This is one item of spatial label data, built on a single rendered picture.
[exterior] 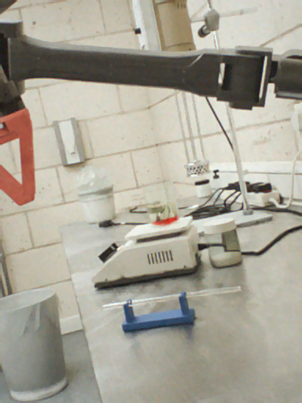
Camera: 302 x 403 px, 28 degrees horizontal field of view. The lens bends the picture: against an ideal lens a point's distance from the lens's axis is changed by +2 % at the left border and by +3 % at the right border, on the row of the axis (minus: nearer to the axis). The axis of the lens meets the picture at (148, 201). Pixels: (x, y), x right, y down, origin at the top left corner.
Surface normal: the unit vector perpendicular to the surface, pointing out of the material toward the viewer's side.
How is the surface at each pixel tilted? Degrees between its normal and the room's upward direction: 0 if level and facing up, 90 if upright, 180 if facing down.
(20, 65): 106
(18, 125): 111
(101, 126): 90
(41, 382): 94
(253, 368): 0
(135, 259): 90
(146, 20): 90
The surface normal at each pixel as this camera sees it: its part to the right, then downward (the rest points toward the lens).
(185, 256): -0.17, 0.13
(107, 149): 0.18, 0.06
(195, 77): -0.10, 0.40
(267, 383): -0.20, -0.97
